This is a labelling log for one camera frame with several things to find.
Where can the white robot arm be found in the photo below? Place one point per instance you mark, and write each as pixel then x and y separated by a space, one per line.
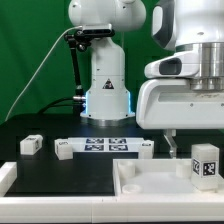
pixel 173 27

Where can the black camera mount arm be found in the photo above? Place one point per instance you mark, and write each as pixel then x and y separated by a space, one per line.
pixel 77 42

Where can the white U-shaped fence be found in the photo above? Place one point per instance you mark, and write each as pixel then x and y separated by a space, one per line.
pixel 102 209

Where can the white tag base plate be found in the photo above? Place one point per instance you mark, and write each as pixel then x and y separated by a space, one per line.
pixel 108 145

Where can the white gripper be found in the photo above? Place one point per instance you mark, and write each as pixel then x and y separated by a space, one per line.
pixel 166 100

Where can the black camera on mount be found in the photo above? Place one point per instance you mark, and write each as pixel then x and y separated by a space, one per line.
pixel 99 30

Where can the white square tabletop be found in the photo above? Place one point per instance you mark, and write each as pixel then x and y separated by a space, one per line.
pixel 156 177

